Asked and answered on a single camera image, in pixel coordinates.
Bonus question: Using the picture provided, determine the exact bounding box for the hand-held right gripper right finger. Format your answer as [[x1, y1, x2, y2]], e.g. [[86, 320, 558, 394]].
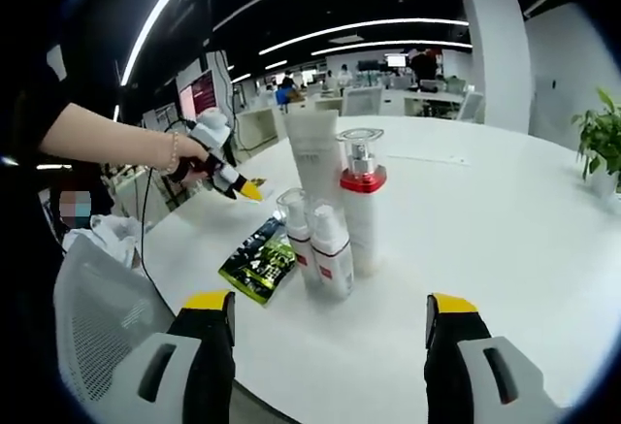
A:
[[423, 291, 559, 424]]

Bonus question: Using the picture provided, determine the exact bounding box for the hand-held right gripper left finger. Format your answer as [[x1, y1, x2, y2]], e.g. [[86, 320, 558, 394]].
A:
[[104, 289, 238, 424]]

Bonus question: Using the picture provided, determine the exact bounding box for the white skincare tube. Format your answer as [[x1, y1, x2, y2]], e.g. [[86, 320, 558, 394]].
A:
[[282, 109, 343, 212]]

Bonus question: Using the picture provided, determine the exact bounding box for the small white skincare bottle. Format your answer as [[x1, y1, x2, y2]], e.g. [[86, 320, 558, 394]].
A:
[[308, 204, 355, 299], [275, 187, 314, 292]]

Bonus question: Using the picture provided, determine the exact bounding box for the red collar skincare pump bottle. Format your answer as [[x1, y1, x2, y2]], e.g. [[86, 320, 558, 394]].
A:
[[336, 127, 388, 277]]

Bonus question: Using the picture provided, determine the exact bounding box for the person's left hand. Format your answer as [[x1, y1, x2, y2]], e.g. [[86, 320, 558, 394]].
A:
[[162, 140, 214, 185]]

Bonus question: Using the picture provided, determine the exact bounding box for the computer monitor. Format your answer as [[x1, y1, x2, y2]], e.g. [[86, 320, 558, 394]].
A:
[[178, 68, 217, 122]]

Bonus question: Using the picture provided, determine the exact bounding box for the green black snack packet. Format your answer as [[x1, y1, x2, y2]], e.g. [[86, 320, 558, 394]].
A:
[[217, 217, 297, 308]]

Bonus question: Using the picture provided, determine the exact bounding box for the white mesh office chair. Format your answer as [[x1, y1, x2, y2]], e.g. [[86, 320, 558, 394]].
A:
[[52, 234, 179, 406]]

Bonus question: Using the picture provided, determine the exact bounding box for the white background office chair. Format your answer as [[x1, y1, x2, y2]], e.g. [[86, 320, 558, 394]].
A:
[[342, 84, 384, 117]]

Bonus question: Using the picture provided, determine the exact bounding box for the white table socket strip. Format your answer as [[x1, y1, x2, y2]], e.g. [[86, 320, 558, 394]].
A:
[[385, 151, 472, 167]]

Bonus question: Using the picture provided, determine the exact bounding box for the green potted plant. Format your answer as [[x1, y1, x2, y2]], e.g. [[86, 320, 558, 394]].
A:
[[571, 86, 621, 197]]

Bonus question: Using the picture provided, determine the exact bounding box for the beaded bracelet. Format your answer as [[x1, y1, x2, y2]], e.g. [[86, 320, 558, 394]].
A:
[[164, 131, 180, 173]]

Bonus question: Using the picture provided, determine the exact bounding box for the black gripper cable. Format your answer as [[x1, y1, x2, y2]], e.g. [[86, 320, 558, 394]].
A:
[[138, 117, 195, 321]]

